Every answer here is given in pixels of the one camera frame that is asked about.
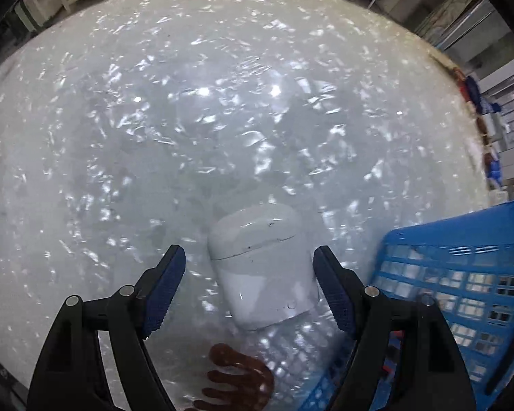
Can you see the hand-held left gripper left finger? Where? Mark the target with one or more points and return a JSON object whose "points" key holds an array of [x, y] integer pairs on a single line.
{"points": [[167, 291]]}

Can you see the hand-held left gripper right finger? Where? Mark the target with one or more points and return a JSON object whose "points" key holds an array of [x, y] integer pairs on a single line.
{"points": [[332, 295]]}

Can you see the white earbuds case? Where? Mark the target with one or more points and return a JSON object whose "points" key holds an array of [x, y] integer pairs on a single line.
{"points": [[261, 265]]}

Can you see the blue plastic basket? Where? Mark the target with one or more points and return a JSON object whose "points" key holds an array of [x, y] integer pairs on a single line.
{"points": [[454, 231]]}

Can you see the blue knitted glove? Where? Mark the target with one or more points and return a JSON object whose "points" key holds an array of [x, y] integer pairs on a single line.
{"points": [[475, 92]]}

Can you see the sliding glass door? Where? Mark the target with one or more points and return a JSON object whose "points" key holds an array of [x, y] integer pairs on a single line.
{"points": [[475, 38]]}

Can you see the white side cabinet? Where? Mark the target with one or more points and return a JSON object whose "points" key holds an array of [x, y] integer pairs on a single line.
{"points": [[32, 10]]}

